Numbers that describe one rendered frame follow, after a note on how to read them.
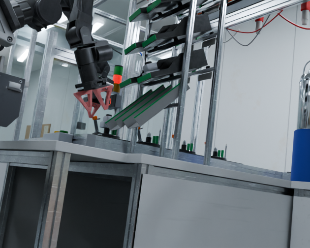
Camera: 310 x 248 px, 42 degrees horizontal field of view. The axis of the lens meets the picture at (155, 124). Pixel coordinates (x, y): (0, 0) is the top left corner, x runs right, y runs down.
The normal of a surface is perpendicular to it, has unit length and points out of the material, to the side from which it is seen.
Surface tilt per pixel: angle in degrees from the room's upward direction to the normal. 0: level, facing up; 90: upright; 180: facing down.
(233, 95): 90
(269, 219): 90
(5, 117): 90
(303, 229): 90
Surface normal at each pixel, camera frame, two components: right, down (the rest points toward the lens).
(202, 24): 0.43, -0.09
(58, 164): 0.67, -0.04
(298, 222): -0.81, -0.19
